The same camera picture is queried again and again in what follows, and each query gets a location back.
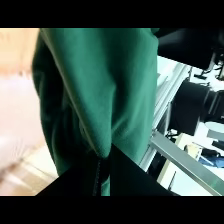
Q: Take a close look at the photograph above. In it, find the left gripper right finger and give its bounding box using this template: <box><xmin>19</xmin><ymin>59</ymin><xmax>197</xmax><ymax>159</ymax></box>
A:
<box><xmin>109</xmin><ymin>143</ymin><xmax>177</xmax><ymax>197</ymax></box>

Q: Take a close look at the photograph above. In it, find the silver frame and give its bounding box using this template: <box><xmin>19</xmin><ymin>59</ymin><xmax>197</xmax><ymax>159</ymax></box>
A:
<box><xmin>139</xmin><ymin>62</ymin><xmax>224</xmax><ymax>197</ymax></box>

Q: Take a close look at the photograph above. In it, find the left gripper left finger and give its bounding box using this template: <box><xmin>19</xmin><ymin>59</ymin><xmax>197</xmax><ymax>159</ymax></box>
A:
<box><xmin>35</xmin><ymin>156</ymin><xmax>102</xmax><ymax>197</ymax></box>

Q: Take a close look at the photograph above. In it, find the green T-shirt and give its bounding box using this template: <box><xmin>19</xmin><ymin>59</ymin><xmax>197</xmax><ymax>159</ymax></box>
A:
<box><xmin>31</xmin><ymin>28</ymin><xmax>160</xmax><ymax>197</ymax></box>

